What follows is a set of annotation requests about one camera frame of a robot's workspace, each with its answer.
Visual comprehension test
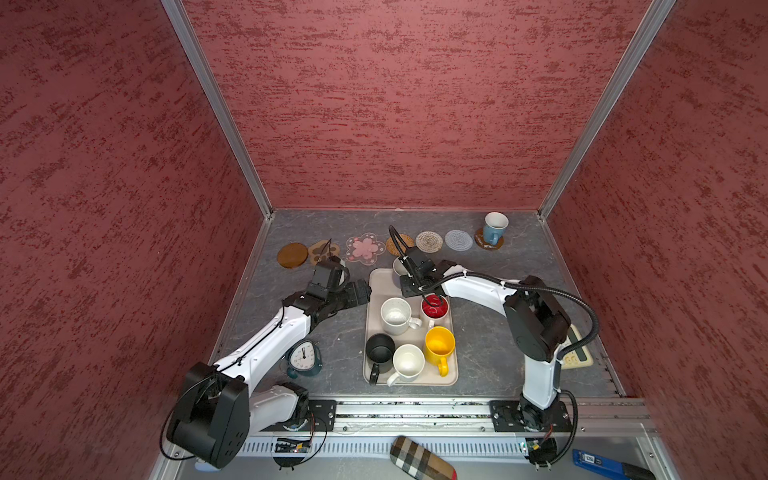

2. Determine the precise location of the teal alarm clock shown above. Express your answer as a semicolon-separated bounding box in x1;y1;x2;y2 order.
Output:
285;340;322;378

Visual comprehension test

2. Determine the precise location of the white mug purple outside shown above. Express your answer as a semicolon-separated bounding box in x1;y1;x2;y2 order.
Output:
393;258;410;276

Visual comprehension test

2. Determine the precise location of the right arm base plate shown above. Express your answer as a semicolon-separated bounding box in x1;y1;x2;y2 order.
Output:
489;399;572;433

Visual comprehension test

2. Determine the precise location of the paw print coaster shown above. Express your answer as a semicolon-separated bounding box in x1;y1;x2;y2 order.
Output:
308;239;341;265

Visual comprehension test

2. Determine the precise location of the beige serving tray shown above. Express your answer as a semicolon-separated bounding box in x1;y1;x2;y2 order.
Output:
363;268;459;387

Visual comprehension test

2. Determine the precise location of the red mug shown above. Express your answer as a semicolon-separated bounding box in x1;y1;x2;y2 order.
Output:
420;294;450;329

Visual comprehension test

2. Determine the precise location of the plaid glasses case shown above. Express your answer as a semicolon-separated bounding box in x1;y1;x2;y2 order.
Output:
390;436;458;480

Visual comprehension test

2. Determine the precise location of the blue mug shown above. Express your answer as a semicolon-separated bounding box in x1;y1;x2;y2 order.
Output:
483;212;509;246

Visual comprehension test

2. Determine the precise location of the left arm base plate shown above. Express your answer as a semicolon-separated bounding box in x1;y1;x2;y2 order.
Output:
298;399;338;432

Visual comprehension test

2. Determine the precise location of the white mug front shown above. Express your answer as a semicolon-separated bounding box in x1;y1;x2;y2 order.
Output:
386;344;426;387

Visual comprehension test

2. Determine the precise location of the pink flower coaster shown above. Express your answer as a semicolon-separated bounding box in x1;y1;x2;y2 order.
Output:
345;232;386;266

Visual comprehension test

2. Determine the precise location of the brown glossy round coaster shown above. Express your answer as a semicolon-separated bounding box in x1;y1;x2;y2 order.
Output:
474;228;505;250

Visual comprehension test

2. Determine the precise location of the grey round coaster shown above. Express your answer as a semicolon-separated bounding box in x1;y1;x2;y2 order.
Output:
444;229;474;252

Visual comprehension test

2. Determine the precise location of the white mug centre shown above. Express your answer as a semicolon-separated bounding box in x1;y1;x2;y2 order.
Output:
380;298;422;336

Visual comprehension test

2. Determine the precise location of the yellow mug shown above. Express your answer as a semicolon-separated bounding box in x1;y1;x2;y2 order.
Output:
424;326;456;377

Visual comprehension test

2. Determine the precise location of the cream calculator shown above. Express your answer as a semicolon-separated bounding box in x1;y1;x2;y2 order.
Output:
562;325;594;370

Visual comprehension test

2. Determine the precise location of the black mug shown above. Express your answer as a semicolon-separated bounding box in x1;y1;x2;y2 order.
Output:
365;333;396;385

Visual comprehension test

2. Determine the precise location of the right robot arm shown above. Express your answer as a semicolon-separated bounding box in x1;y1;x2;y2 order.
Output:
398;248;600;431

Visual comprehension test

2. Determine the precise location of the blue handled tool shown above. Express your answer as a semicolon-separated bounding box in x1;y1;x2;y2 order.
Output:
572;449;656;480

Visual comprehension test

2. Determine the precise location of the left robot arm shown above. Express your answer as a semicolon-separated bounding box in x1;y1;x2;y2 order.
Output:
159;280;372;468

